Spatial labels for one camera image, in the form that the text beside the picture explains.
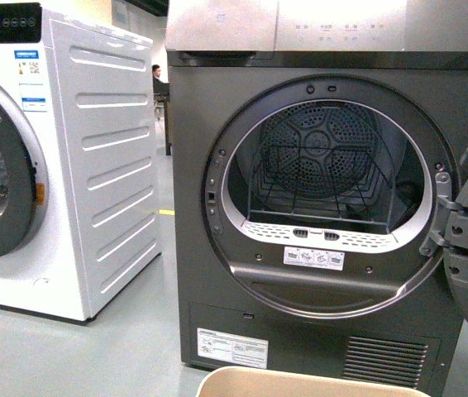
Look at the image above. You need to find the white washing machine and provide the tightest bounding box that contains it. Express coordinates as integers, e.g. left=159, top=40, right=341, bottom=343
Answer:
left=0, top=2, right=160, bottom=322

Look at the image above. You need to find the person in dark clothes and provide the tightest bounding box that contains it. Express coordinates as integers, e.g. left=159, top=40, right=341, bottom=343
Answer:
left=152, top=64, right=170, bottom=120

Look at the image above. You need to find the beige plastic laundry hamper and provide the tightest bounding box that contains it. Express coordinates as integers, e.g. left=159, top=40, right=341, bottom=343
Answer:
left=196, top=366, right=425, bottom=397

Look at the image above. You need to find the black wire drying rack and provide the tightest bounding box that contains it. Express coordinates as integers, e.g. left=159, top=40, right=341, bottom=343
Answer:
left=246, top=143, right=395, bottom=234

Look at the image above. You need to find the dark grey dryer machine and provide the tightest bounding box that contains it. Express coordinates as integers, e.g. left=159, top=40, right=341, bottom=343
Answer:
left=165, top=1, right=468, bottom=396

